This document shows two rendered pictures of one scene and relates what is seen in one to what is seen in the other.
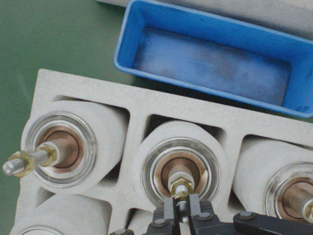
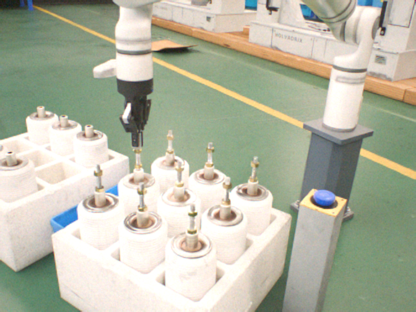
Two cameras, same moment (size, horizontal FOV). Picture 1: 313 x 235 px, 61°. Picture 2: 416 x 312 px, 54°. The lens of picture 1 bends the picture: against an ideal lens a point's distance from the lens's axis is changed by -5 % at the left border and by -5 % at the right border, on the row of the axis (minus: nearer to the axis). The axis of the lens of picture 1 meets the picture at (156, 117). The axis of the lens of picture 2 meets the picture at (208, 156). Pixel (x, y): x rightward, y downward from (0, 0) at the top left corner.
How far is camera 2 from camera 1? 0.89 m
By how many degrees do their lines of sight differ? 68
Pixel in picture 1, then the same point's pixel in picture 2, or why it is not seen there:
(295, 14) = (111, 173)
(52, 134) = (92, 203)
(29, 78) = not seen: outside the picture
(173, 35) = not seen: hidden behind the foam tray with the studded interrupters
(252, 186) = (157, 172)
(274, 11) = (104, 179)
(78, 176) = (115, 200)
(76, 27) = (20, 288)
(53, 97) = (70, 234)
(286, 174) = (158, 163)
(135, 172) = (127, 190)
